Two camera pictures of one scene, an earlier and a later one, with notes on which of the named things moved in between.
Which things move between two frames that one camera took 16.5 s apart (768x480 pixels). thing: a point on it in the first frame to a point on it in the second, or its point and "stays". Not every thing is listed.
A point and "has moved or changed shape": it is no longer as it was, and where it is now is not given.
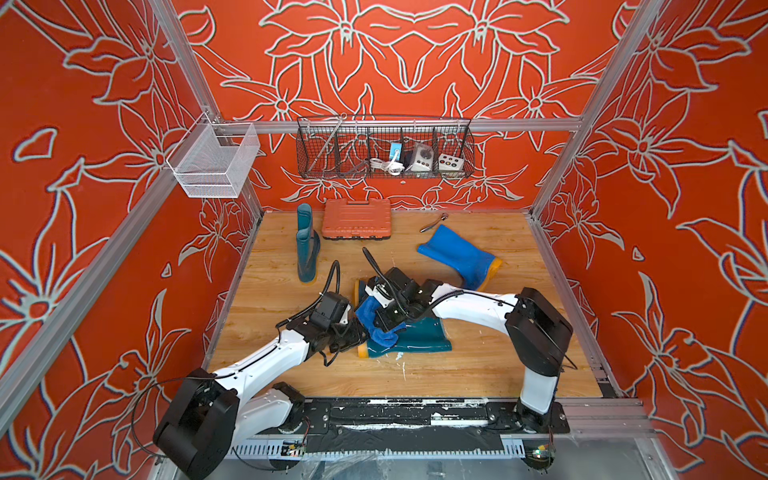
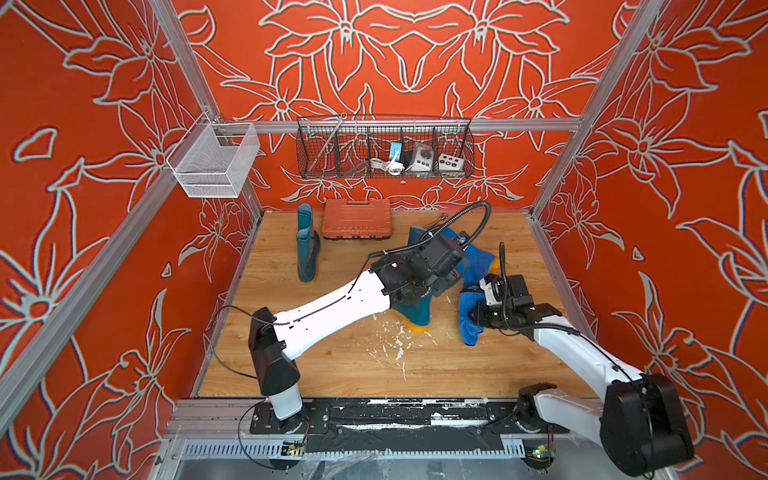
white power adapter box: x=424 y=160 stays
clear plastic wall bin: x=213 y=159 stays
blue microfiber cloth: x=366 y=312 to x=468 y=301
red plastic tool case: x=371 y=220 stays
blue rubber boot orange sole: x=476 y=266 stays
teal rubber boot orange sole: x=308 y=245 stays
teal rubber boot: x=419 y=335 has moved or changed shape
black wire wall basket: x=363 y=147 stays
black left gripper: x=357 y=336 to x=446 y=283
